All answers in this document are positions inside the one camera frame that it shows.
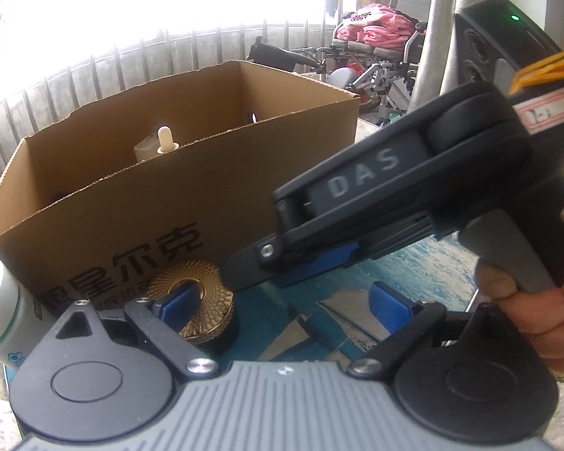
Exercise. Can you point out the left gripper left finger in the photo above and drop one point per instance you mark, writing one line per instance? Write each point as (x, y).
(158, 322)

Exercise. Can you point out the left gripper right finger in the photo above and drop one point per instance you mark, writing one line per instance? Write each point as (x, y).
(410, 324)

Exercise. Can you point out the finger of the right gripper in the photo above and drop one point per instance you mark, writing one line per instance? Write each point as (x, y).
(249, 265)

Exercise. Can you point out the gold lid dark jar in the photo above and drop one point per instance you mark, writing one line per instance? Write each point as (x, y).
(214, 328)

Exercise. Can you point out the white supplement bottle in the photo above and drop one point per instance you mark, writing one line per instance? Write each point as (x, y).
(24, 320)

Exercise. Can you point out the green dropper bottle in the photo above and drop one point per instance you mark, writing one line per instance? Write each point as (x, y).
(166, 141)

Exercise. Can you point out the person's right hand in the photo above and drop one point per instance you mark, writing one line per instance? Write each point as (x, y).
(538, 316)

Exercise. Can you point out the beach print table mat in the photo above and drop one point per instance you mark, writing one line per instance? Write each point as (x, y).
(328, 317)

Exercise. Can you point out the brown cardboard box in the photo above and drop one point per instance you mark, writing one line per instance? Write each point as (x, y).
(89, 209)

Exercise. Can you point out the wheelchair with pink clothes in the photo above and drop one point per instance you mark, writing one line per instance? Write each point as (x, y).
(373, 52)

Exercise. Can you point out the black camera box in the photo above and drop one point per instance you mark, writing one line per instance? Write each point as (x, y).
(497, 43)

